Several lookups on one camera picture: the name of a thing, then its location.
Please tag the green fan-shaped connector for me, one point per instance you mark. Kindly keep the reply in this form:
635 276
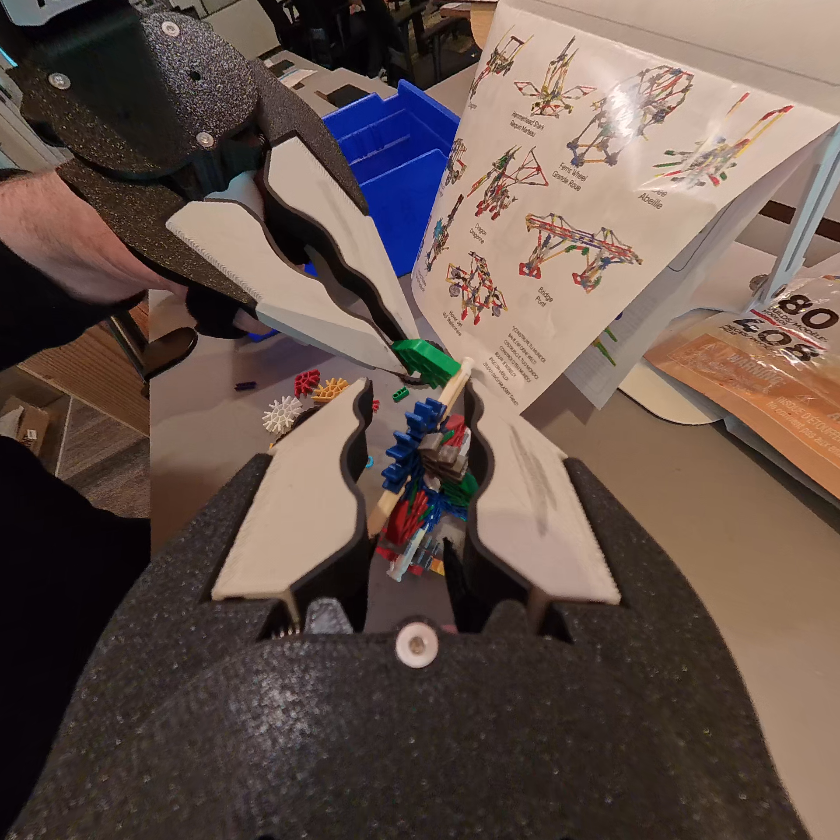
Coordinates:
423 358

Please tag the person's left hand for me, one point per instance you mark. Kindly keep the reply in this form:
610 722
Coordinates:
66 243

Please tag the brown wooden box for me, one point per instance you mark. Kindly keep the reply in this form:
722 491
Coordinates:
79 381

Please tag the blue plastic bin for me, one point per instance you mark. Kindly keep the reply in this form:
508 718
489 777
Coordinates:
394 171

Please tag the large model picture poster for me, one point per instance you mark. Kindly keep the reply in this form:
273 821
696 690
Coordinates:
604 158

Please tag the white snowflake connector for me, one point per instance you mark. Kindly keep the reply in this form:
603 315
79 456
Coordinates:
280 415

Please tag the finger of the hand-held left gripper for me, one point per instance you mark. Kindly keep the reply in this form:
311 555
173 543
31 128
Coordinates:
230 243
315 190

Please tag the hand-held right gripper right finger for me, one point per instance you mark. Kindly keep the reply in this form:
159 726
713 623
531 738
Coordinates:
538 519

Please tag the colourful toy construction model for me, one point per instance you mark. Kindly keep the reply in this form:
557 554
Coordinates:
427 486

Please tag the red fan-shaped connector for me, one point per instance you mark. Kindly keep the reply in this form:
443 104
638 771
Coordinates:
306 382

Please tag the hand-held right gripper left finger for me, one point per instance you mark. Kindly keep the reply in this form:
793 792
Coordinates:
289 519

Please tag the yellow toothed connector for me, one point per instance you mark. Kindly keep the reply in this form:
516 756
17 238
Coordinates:
330 390

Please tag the person's left forearm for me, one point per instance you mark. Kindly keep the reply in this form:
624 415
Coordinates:
26 328

